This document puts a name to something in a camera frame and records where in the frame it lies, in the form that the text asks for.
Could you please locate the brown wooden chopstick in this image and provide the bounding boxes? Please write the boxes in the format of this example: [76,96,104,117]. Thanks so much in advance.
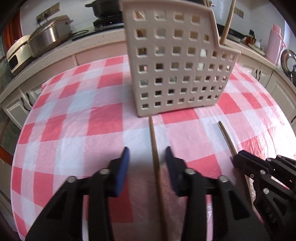
[149,116,169,241]
[219,0,236,45]
[217,120,253,204]

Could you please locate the white kitchen counter cabinets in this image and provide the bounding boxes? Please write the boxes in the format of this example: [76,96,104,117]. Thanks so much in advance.
[1,29,295,128]

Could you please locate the round metal lid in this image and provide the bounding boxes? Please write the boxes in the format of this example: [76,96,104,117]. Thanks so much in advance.
[280,49,295,82]

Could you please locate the red white checkered tablecloth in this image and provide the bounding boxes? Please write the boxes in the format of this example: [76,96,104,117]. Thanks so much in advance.
[11,56,295,240]

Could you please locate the white spoon in basket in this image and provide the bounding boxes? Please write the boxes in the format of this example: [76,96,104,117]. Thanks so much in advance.
[197,49,207,71]

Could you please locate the pink thermos bottle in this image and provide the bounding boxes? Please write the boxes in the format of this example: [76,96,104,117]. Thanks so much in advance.
[265,25,286,65]

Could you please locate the tray with condiment jars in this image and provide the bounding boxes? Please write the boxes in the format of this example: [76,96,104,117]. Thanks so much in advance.
[241,30,265,56]

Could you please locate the white perforated utensil basket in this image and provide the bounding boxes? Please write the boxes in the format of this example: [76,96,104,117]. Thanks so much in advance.
[119,1,240,117]

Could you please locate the cream toaster oven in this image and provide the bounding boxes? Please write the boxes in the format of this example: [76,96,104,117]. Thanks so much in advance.
[6,35,33,76]

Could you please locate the stainless steel rice cooker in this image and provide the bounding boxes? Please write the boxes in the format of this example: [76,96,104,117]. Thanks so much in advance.
[28,15,73,58]

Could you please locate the red framed glass door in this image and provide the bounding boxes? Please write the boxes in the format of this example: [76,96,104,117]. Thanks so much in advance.
[1,10,22,166]

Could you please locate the black gas stove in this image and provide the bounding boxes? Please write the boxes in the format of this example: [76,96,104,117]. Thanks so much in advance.
[71,17,124,41]

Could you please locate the black cast iron pot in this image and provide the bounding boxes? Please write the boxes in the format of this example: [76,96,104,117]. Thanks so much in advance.
[85,0,121,18]

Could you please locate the wall socket right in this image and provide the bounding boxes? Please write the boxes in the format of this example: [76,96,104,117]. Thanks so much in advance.
[234,7,244,19]

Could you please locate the wall power outlet strip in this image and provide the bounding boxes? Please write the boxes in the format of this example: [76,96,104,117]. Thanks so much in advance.
[36,3,60,24]

